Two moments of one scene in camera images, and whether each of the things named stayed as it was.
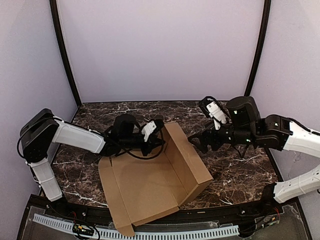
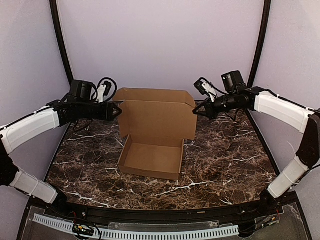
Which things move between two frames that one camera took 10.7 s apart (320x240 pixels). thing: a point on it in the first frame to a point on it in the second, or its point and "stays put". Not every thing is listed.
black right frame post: x=267 y=8 stays put
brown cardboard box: x=139 y=190 to x=155 y=122
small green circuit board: x=83 y=229 stays put
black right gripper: x=210 y=137 to x=209 y=109
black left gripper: x=147 y=144 to x=109 y=111
